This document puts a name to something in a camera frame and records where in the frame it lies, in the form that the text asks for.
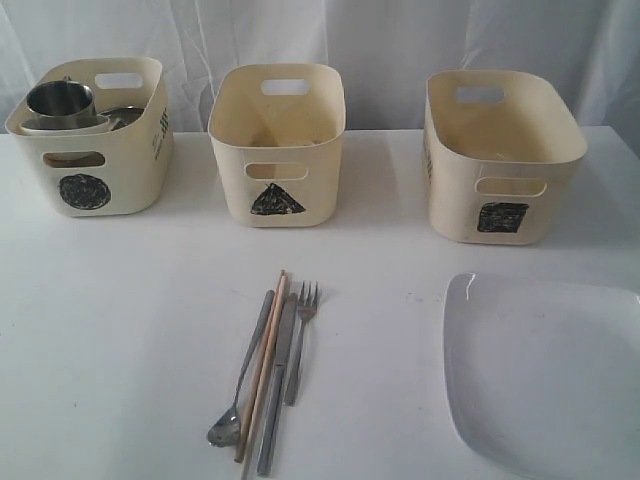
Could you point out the steel fork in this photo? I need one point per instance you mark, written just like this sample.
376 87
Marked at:
307 308

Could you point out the steel table knife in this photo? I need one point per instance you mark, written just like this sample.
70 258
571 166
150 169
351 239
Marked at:
282 352

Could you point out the long steel spoon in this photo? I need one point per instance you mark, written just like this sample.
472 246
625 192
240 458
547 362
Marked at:
226 430

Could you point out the steel mug with handle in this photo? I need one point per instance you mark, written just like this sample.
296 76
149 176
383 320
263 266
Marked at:
62 100

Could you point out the white ceramic bowl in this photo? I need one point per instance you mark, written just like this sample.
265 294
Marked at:
48 127

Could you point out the cream bin with triangle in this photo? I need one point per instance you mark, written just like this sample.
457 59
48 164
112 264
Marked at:
276 132

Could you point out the cream bin with square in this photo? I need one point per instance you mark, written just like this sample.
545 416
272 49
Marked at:
500 150

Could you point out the cream bin with circle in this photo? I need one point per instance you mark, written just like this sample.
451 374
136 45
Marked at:
109 173

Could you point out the white square plate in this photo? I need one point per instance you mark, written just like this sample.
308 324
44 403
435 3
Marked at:
542 377

